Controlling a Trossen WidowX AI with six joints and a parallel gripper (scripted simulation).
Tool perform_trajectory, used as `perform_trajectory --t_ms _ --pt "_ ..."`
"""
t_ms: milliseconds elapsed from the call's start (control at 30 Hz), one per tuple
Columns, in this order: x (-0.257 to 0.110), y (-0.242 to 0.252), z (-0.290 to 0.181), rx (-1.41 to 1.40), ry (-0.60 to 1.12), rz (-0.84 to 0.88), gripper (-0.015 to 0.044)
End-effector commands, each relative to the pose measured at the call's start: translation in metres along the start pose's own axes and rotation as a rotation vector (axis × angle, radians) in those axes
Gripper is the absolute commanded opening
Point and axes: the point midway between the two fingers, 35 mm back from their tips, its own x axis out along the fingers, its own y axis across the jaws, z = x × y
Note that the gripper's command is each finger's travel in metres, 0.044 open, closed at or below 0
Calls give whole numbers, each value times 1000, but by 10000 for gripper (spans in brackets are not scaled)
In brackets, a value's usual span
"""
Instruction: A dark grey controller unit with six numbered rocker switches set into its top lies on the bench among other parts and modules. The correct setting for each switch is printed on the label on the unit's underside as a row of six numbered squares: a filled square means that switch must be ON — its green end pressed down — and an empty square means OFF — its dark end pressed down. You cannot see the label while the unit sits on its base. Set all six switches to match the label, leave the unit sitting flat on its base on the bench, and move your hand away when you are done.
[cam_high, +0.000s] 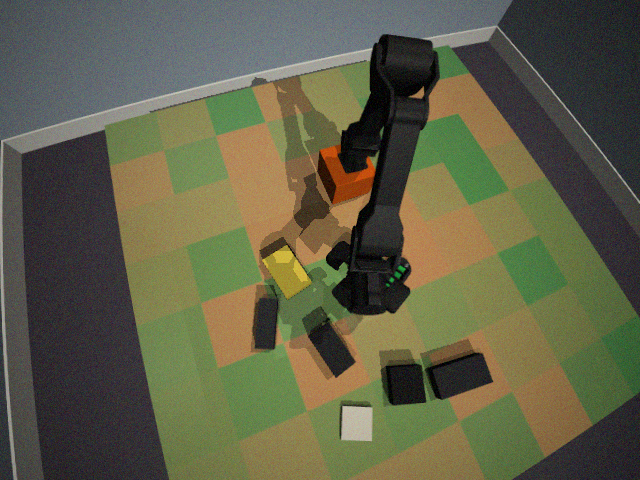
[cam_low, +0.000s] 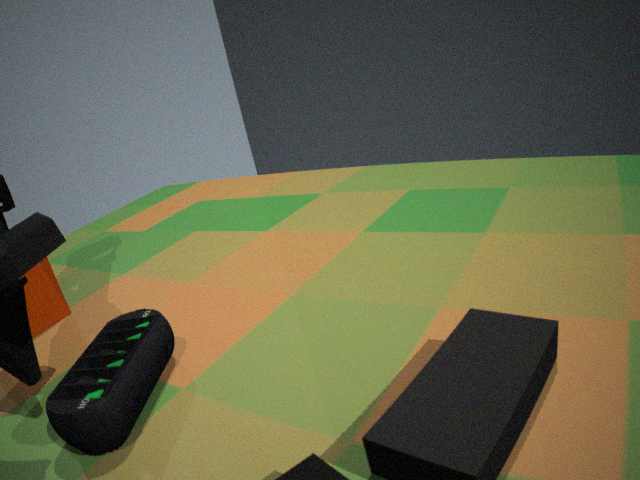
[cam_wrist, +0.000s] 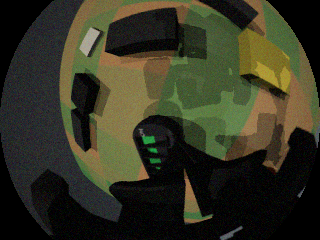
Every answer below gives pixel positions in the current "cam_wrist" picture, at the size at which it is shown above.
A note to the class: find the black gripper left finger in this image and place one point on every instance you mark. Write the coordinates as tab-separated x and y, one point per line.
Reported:
166	187

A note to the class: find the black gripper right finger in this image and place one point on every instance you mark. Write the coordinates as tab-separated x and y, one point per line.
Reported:
210	176

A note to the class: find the beige square block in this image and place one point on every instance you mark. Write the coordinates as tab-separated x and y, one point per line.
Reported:
90	41

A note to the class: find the yellow rectangular block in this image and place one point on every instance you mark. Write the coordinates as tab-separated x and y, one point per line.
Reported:
261	61

